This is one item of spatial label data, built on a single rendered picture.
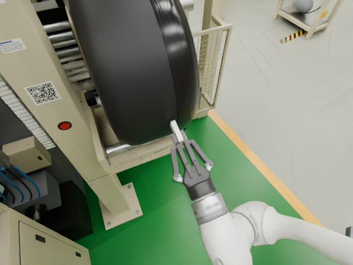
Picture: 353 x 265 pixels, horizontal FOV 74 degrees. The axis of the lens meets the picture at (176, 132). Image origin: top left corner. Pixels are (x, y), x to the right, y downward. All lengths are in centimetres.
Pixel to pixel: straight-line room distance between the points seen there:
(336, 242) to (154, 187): 143
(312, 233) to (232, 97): 192
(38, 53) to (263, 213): 73
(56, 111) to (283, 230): 76
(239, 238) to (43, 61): 68
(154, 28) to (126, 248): 145
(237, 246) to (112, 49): 56
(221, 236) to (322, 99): 229
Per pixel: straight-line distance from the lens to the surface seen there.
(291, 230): 71
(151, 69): 61
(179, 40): 64
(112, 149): 96
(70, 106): 84
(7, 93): 82
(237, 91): 250
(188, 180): 66
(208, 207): 63
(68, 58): 122
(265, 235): 73
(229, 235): 63
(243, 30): 339
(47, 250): 122
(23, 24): 68
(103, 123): 120
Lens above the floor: 172
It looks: 55 degrees down
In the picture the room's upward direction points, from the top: straight up
